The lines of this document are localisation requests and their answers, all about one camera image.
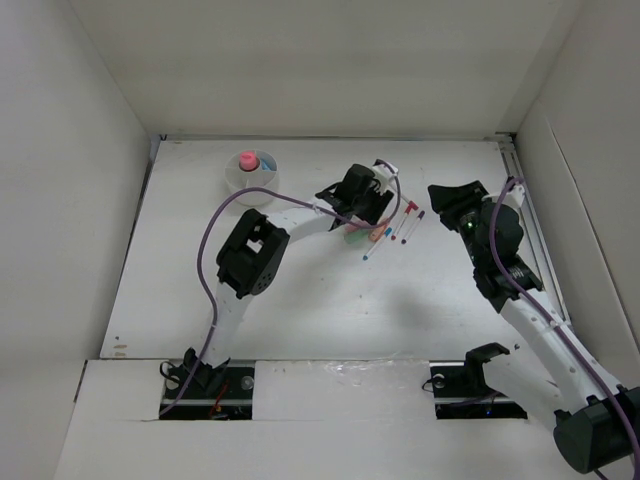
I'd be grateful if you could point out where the blue capped marker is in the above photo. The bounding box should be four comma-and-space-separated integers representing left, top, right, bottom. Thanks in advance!
362, 227, 392, 261

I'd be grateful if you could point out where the aluminium side rail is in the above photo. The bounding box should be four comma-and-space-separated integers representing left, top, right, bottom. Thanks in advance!
495, 134, 571, 322

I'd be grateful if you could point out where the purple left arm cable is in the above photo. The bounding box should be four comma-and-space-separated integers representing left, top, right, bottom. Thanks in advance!
158, 158, 403, 416

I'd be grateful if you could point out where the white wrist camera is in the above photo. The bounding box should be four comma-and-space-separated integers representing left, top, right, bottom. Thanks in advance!
371, 159, 399, 189
504, 178, 526, 210

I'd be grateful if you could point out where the blue correction tape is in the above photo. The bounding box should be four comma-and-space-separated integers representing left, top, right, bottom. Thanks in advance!
260, 158, 277, 171

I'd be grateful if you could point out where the red capped marker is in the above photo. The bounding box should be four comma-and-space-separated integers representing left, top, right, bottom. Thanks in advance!
390, 201, 418, 240

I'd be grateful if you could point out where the green correction tape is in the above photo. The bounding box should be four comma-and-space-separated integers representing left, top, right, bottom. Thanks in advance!
344, 230, 369, 245

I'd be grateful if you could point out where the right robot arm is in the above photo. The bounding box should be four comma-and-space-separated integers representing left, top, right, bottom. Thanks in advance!
427, 177, 639, 474

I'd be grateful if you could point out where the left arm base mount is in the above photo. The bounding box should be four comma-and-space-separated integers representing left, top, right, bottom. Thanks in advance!
159, 348, 256, 421

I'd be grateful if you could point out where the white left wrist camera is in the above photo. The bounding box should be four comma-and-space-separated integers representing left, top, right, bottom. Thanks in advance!
371, 159, 399, 189

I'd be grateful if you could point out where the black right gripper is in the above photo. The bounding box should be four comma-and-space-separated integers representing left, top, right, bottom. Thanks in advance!
428, 180, 495, 268

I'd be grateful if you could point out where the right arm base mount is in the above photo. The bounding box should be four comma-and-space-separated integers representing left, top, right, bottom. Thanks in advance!
422, 342, 528, 420

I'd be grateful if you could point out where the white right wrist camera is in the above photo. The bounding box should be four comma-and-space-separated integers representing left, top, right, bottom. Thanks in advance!
504, 178, 526, 210

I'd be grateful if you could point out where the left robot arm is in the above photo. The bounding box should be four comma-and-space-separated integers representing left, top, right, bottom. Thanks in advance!
183, 159, 401, 397

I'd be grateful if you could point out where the pink capped marker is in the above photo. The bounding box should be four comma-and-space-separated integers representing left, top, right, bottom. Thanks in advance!
399, 193, 418, 211

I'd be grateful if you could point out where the white round divided container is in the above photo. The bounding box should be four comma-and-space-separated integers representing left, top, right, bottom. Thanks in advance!
224, 149, 280, 194

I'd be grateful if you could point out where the orange correction tape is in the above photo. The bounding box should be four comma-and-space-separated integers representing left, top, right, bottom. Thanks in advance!
368, 217, 391, 243

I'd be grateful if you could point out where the purple capped marker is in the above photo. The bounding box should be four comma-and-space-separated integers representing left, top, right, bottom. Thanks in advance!
401, 210, 425, 245

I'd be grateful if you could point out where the pink glue bottle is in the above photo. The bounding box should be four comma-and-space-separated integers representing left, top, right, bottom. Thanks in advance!
238, 151, 261, 172

